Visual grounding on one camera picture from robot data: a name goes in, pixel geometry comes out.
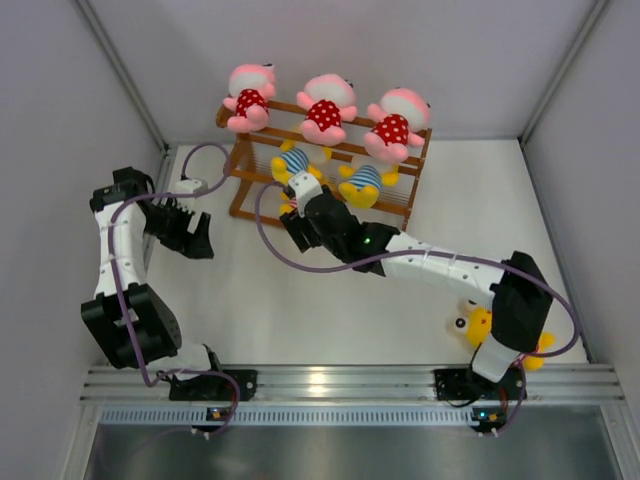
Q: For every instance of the aluminium front rail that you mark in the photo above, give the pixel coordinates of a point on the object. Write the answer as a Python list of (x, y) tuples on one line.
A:
[(554, 384)]

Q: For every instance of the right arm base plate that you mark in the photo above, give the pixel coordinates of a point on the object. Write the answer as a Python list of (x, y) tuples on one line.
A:
[(462, 385)]

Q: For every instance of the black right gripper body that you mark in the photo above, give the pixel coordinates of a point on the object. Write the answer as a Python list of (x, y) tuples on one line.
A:
[(303, 231)]

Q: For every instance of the perforated grey cable duct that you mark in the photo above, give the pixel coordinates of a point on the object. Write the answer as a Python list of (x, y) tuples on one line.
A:
[(260, 415)]

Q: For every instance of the pink red-dotted toy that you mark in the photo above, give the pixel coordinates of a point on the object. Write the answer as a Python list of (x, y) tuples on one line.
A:
[(251, 87), (328, 100), (398, 117)]

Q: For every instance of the yellow blue-striped toy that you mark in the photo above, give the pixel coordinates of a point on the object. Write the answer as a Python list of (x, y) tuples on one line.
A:
[(363, 178), (295, 157)]

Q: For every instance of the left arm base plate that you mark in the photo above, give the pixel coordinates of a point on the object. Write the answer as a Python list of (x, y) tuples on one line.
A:
[(208, 388)]

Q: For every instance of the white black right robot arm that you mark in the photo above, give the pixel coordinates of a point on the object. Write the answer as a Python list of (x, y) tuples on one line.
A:
[(508, 304)]

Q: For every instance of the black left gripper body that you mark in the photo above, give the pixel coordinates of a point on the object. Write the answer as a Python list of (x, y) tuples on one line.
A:
[(169, 226)]

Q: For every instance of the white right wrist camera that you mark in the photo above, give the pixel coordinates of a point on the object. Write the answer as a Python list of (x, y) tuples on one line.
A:
[(306, 187)]

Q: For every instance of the yellow pink-striped toy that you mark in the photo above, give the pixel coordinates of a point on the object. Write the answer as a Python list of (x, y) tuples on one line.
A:
[(472, 325), (289, 202)]

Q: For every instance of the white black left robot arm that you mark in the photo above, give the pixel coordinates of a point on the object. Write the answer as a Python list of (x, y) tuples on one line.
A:
[(129, 321)]

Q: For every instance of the brown wooden shelf rack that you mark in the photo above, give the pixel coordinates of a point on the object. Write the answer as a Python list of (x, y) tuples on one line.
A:
[(248, 164)]

